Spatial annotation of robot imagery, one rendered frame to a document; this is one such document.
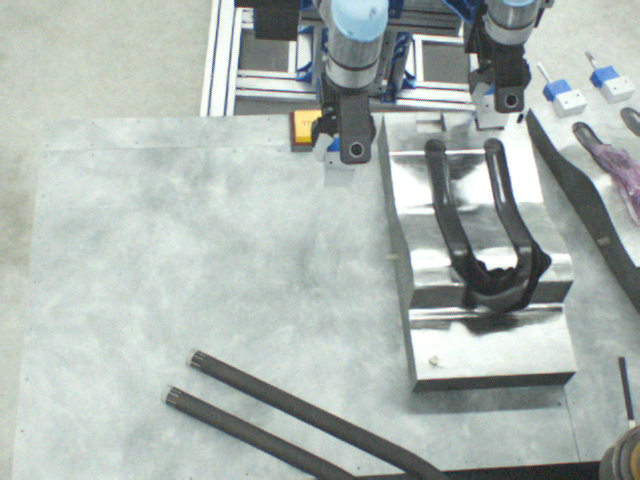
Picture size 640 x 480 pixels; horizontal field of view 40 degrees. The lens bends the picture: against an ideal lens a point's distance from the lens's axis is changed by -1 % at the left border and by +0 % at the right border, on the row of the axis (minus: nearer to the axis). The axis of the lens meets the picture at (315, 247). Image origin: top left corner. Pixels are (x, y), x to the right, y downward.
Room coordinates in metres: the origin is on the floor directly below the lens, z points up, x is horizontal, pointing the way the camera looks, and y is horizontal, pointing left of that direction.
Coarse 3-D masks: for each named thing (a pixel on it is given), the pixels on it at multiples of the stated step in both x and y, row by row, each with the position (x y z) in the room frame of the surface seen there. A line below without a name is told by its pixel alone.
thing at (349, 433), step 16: (192, 352) 0.53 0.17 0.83; (208, 368) 0.51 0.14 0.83; (224, 368) 0.51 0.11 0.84; (240, 384) 0.48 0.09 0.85; (256, 384) 0.48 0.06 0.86; (272, 400) 0.46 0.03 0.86; (288, 400) 0.46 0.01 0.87; (304, 416) 0.44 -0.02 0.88; (320, 416) 0.44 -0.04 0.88; (336, 416) 0.44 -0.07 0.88; (336, 432) 0.42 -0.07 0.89; (352, 432) 0.42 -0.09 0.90; (368, 432) 0.42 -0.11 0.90; (368, 448) 0.40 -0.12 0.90; (384, 448) 0.40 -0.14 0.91
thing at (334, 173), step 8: (336, 136) 0.92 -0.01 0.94; (336, 144) 0.89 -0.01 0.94; (328, 152) 0.87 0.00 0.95; (336, 152) 0.87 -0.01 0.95; (328, 160) 0.85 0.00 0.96; (336, 160) 0.85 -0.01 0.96; (328, 168) 0.83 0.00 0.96; (336, 168) 0.84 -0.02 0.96; (344, 168) 0.84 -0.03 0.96; (352, 168) 0.84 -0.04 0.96; (328, 176) 0.83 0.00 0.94; (336, 176) 0.83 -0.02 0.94; (344, 176) 0.84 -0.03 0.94; (352, 176) 0.84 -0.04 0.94; (328, 184) 0.83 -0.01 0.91; (336, 184) 0.83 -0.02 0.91; (344, 184) 0.84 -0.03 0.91; (352, 184) 0.84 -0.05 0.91
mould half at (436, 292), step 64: (384, 128) 0.99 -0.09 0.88; (448, 128) 1.00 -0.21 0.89; (512, 128) 1.03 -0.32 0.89; (384, 192) 0.90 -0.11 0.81; (448, 256) 0.71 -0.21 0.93; (512, 256) 0.73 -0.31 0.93; (448, 320) 0.64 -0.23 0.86; (512, 320) 0.65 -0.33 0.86; (448, 384) 0.54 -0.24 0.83; (512, 384) 0.56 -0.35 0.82
